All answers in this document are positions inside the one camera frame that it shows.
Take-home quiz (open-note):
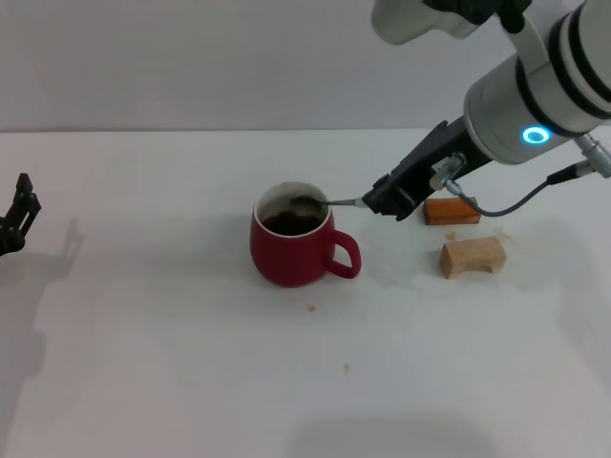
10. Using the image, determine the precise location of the light wooden arch block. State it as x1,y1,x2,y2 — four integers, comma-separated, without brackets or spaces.
439,236,507,281

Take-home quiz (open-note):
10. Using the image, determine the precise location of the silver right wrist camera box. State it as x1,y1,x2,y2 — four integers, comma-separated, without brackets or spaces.
370,0,500,47

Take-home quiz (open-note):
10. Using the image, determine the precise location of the orange-brown wooden block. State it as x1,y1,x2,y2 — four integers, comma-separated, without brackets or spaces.
423,194,481,228

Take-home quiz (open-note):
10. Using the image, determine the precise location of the right gripper cable with plug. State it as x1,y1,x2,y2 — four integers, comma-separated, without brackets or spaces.
429,151,598,219

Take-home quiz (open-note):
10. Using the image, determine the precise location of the dark coffee liquid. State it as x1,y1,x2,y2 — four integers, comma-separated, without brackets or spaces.
260,209,322,238

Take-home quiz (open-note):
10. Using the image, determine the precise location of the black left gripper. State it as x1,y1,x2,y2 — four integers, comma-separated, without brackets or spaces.
0,173,42,258

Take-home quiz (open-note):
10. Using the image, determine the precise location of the metal spoon with blue handle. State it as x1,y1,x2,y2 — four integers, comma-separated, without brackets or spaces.
289,195,364,216

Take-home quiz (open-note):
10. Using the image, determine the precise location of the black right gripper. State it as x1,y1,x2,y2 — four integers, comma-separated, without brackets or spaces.
361,115,483,221

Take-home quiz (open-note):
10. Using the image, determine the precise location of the red ceramic mug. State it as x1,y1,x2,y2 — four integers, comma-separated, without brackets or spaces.
249,180,362,288

